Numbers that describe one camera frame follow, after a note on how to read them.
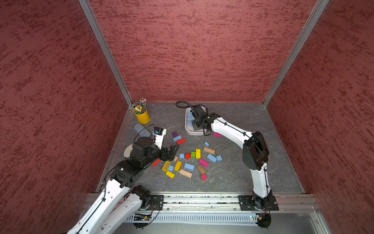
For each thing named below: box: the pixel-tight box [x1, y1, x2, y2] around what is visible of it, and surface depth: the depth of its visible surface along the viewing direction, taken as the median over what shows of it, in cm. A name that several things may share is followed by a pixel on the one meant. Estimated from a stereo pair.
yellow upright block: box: [195, 148, 202, 159], surface depth 93 cm
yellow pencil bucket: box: [133, 105, 151, 125], surface depth 103 cm
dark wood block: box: [196, 164, 206, 175], surface depth 87 cm
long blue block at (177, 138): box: [172, 134, 183, 143], surface depth 100 cm
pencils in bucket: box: [133, 97, 148, 115], surface depth 102 cm
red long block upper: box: [176, 137, 187, 145], surface depth 99 cm
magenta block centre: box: [198, 158, 210, 168], surface depth 91 cm
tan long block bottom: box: [179, 169, 193, 178], surface depth 85 cm
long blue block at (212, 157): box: [206, 153, 218, 163], surface depth 91 cm
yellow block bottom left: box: [165, 170, 175, 179], surface depth 85 cm
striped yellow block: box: [161, 160, 171, 172], surface depth 86 cm
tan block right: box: [203, 146, 216, 155], surface depth 95 cm
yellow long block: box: [174, 160, 183, 173], surface depth 88 cm
